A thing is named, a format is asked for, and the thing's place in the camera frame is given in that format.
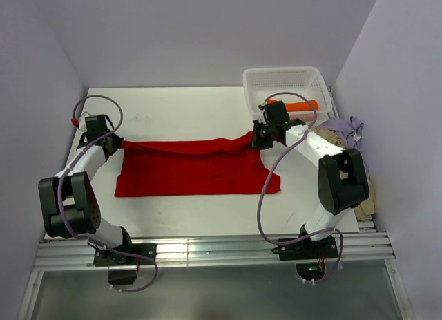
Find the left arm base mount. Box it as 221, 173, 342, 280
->
93, 243, 157, 286

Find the beige t-shirt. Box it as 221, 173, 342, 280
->
314, 128, 376, 221

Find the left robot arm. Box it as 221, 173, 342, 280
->
38, 115, 135, 264

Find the red t-shirt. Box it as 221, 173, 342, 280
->
115, 132, 281, 198

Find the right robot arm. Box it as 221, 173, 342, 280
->
251, 101, 369, 258

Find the purple t-shirt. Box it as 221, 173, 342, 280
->
314, 116, 364, 152

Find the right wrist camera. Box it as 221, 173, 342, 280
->
258, 100, 267, 122

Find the aluminium rail frame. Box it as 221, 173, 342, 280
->
18, 220, 415, 319

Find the white plastic basket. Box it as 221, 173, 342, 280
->
242, 66, 333, 121

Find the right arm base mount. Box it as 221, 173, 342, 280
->
271, 234, 343, 285

